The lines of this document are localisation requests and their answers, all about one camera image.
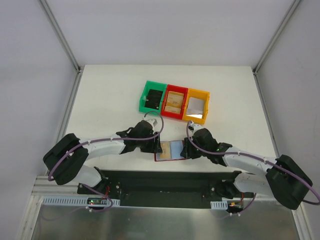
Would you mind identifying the red leather card holder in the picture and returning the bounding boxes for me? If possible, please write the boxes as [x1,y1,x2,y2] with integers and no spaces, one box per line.
[154,140,186,162]

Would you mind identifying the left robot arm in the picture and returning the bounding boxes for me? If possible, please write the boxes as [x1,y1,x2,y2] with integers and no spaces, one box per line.
[43,119,162,195]

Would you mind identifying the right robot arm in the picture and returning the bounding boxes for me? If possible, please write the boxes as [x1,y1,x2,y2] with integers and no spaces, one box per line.
[181,124,313,210]

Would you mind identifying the silver VIP card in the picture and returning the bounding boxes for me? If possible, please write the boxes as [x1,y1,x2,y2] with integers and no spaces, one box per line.
[186,97,205,119]

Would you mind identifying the black VIP card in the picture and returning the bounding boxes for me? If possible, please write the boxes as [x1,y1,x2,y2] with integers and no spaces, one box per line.
[144,89,163,110]

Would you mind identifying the gold VIP card lower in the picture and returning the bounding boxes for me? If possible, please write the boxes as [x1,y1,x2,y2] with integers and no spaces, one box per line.
[164,105,181,114]

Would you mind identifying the gold vip card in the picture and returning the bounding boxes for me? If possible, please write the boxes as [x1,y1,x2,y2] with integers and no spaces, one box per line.
[166,91,184,106]
[164,105,181,114]

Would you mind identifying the gold VIP card upper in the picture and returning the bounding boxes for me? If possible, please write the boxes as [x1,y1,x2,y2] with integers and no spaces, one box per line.
[166,91,184,106]

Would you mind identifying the green plastic bin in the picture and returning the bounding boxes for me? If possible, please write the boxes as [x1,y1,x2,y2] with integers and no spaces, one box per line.
[138,80,167,114]

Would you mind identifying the yellow plastic bin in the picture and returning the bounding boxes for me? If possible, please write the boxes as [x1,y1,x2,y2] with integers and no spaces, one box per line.
[182,88,210,125]

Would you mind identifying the red plastic bin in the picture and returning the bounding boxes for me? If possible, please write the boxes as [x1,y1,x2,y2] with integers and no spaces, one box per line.
[160,84,189,120]

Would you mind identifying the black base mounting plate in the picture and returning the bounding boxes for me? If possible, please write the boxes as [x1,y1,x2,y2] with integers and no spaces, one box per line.
[76,168,258,208]

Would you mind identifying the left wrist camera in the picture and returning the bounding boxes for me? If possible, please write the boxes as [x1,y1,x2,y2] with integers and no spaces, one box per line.
[147,118,158,128]

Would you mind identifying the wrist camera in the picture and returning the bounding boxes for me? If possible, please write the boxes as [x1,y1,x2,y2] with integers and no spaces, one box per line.
[187,120,197,132]
[147,118,158,128]

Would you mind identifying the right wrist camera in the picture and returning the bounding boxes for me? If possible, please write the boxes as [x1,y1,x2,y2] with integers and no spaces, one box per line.
[187,120,197,132]

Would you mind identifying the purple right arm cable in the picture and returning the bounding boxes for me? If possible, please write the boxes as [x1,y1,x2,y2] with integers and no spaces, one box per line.
[186,120,320,205]

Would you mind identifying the right white cable duct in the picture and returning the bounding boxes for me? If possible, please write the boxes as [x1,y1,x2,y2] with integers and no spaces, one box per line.
[210,200,228,210]

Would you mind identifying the white cable duct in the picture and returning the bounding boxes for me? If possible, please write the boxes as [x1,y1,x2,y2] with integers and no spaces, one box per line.
[210,200,228,210]
[42,196,121,207]

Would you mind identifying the left white cable duct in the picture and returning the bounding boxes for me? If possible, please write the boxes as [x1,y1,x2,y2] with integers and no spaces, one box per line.
[42,196,121,207]

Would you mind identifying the left aluminium frame post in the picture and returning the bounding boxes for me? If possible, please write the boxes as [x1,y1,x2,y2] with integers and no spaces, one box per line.
[37,0,85,73]

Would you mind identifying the aluminium frame post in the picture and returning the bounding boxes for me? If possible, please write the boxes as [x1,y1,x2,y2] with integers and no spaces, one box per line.
[252,0,303,75]
[37,0,85,73]

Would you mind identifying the right aluminium frame post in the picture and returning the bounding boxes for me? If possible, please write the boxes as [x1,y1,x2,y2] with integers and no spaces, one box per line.
[252,0,303,75]

